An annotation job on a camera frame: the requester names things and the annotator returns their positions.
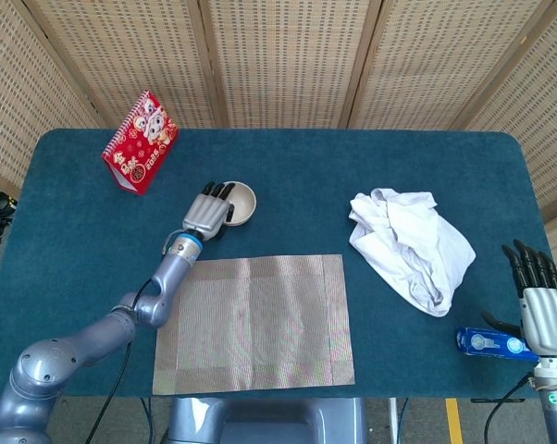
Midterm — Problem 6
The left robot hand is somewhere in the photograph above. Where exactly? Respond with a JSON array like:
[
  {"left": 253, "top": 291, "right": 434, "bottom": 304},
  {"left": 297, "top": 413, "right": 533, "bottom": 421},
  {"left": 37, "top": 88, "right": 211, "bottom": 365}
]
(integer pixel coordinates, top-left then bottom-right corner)
[{"left": 181, "top": 181, "right": 237, "bottom": 242}]

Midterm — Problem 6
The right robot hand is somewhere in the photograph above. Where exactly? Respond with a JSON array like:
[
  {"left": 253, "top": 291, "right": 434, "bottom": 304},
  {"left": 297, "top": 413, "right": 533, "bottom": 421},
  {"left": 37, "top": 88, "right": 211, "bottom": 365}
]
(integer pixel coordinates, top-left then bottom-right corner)
[{"left": 480, "top": 239, "right": 557, "bottom": 357}]

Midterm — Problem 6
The beige round bowl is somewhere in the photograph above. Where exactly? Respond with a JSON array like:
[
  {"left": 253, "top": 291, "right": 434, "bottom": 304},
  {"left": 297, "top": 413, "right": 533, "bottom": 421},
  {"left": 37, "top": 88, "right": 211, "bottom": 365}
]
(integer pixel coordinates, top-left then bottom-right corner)
[{"left": 220, "top": 181, "right": 257, "bottom": 228}]

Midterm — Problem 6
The brown woven placemat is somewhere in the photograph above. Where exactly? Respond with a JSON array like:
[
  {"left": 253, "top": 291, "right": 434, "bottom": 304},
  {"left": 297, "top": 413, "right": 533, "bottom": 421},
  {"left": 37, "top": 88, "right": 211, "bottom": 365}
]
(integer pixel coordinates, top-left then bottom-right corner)
[{"left": 152, "top": 253, "right": 356, "bottom": 396}]

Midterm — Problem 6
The blue printed carton box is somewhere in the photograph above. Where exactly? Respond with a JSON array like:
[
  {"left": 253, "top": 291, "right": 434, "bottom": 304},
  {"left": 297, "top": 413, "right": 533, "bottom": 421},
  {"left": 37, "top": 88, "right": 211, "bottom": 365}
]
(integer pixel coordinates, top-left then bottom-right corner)
[{"left": 455, "top": 327, "right": 541, "bottom": 363}]

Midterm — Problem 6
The red desk calendar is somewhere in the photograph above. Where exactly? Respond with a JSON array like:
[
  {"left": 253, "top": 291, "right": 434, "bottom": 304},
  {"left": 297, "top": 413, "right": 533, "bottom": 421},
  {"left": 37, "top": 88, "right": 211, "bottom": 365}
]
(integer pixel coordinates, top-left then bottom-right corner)
[{"left": 101, "top": 90, "right": 179, "bottom": 197}]

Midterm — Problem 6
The teal table cover cloth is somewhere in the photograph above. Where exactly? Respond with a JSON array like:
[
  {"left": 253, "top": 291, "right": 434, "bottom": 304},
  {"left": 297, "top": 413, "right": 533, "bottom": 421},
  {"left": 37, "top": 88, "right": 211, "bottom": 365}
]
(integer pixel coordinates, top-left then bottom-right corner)
[{"left": 0, "top": 128, "right": 555, "bottom": 400}]

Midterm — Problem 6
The white crumpled cloth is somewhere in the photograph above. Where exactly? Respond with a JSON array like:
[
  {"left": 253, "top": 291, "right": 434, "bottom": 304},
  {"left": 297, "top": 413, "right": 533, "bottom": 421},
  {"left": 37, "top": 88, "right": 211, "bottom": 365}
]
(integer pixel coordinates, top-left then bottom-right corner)
[{"left": 348, "top": 187, "right": 477, "bottom": 318}]

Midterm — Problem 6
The woven wooden folding screen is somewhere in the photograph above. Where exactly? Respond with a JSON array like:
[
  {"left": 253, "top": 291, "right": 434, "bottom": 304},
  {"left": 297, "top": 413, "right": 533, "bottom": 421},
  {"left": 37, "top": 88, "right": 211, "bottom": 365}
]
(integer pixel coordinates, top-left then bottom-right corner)
[{"left": 0, "top": 0, "right": 557, "bottom": 288}]

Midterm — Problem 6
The white table leg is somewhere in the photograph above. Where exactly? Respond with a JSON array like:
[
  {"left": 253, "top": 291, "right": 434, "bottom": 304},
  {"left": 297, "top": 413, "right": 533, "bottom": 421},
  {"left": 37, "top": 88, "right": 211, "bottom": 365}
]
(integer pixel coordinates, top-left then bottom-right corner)
[{"left": 388, "top": 397, "right": 399, "bottom": 444}]

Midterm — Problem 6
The grey robot torso base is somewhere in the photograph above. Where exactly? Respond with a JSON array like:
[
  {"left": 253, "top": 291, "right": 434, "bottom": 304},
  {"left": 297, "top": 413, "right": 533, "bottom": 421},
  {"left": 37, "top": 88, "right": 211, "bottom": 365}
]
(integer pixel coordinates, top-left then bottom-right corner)
[{"left": 166, "top": 397, "right": 368, "bottom": 444}]

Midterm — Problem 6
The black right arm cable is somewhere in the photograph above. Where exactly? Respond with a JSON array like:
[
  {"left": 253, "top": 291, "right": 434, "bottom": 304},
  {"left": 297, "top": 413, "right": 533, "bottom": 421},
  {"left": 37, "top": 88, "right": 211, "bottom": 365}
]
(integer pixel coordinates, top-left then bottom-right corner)
[{"left": 484, "top": 373, "right": 537, "bottom": 444}]

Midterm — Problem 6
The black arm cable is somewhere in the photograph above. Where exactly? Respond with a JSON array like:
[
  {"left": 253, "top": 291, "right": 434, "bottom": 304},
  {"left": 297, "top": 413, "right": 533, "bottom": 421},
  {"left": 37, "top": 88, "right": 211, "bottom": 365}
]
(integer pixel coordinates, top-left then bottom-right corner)
[
  {"left": 484, "top": 373, "right": 537, "bottom": 444},
  {"left": 84, "top": 277, "right": 155, "bottom": 444}
]

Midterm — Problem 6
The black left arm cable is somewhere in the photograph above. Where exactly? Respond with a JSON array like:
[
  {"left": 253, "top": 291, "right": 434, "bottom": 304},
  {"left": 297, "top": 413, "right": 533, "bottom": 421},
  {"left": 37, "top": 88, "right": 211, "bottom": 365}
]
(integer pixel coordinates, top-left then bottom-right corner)
[{"left": 84, "top": 277, "right": 155, "bottom": 444}]

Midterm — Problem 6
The black cable pile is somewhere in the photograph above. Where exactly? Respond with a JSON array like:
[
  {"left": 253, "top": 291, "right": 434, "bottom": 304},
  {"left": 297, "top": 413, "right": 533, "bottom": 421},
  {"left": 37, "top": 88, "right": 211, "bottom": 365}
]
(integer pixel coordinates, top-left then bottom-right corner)
[{"left": 0, "top": 187, "right": 19, "bottom": 253}]

